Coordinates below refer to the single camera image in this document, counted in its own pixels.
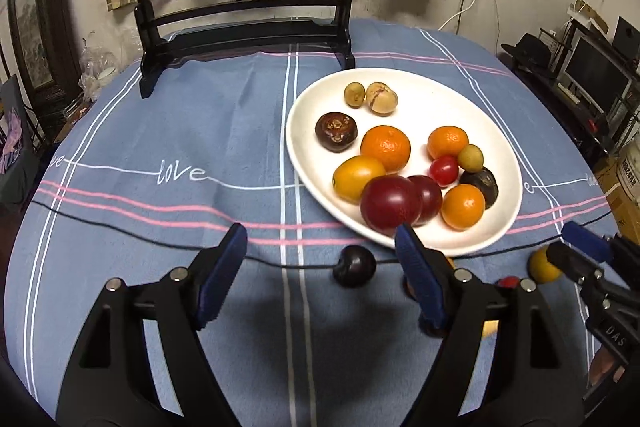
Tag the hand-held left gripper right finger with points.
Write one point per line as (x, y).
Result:
(420, 277)

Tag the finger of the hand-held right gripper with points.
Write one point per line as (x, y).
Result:
(585, 239)
(575, 263)

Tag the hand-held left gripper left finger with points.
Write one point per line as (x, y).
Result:
(222, 277)

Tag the yellow-green lemon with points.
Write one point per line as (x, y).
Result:
(542, 267)

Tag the dark purple plum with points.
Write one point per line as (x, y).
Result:
(354, 265)

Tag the red cherry tomato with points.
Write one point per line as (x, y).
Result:
(509, 282)
(443, 171)

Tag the red plum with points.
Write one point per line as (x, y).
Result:
(431, 199)
(391, 205)

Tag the orange mandarin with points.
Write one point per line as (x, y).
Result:
(462, 206)
(448, 142)
(385, 149)

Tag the pale striped pepino melon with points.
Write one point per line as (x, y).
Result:
(490, 331)

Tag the small wrinkled dark fruit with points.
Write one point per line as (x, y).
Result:
(479, 188)

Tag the yellow-orange smooth fruit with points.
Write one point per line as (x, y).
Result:
(357, 177)

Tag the small green fruit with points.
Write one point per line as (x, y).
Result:
(470, 157)
(354, 95)

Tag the large wrinkled dark fruit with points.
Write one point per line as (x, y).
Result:
(336, 132)

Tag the white oval plate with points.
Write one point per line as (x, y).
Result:
(430, 102)

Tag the pale yellow round fruit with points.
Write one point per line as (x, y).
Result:
(381, 98)

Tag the person's right hand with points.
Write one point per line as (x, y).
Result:
(602, 367)

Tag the cardboard box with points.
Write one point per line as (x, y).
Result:
(620, 207)

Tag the black media stand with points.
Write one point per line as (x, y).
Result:
(555, 107)

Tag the white power strip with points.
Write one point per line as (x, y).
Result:
(570, 93)

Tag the black computer monitor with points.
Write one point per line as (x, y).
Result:
(595, 72)

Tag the black hat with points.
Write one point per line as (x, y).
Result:
(530, 49)

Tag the black speaker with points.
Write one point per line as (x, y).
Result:
(627, 42)

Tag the clear plastic bag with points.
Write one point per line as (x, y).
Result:
(97, 69)

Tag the purple printed cloth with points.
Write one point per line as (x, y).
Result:
(12, 142)

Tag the dark framed painting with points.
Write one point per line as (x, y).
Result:
(35, 22)

